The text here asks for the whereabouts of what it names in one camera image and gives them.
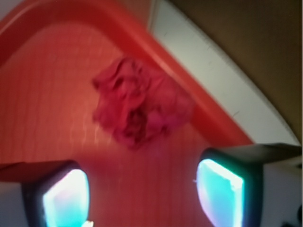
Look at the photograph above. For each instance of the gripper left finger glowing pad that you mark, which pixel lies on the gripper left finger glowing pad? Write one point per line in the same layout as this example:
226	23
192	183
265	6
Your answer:
44	194

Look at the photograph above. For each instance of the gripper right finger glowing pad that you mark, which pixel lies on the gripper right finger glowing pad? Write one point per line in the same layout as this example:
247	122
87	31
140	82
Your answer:
259	185

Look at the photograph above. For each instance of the red paper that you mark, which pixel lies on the red paper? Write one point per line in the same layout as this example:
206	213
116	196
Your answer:
138	104

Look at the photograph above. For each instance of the red plastic tray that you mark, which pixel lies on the red plastic tray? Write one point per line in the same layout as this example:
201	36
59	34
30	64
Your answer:
49	52

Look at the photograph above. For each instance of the brown cardboard panel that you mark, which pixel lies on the brown cardboard panel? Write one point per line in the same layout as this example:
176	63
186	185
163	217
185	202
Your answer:
248	55

